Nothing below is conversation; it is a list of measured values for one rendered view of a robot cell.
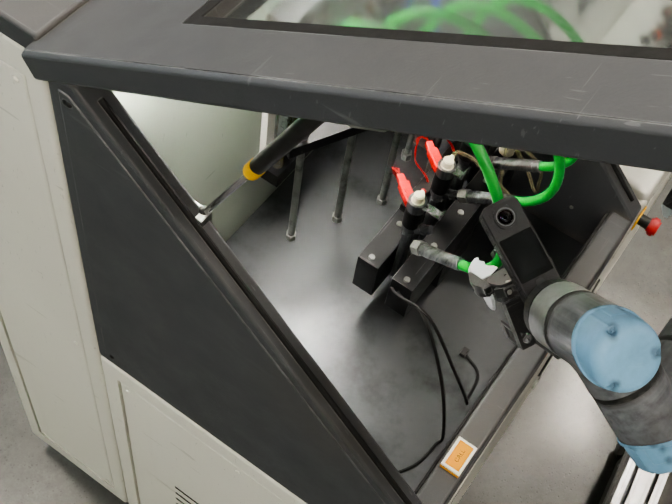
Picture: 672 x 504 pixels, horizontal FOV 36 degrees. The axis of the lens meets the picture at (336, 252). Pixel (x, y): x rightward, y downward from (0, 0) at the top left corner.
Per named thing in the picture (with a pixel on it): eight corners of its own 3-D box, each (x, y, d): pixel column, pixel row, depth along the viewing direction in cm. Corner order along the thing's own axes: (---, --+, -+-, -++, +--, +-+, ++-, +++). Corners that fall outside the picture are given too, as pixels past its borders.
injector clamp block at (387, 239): (397, 338, 167) (412, 290, 154) (346, 305, 169) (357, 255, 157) (500, 204, 184) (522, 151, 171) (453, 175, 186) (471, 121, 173)
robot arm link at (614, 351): (618, 418, 98) (576, 350, 96) (567, 380, 109) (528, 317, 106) (684, 370, 99) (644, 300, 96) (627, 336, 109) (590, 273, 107)
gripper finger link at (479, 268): (467, 305, 132) (500, 322, 124) (451, 265, 130) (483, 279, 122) (487, 294, 133) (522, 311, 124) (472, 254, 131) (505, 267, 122)
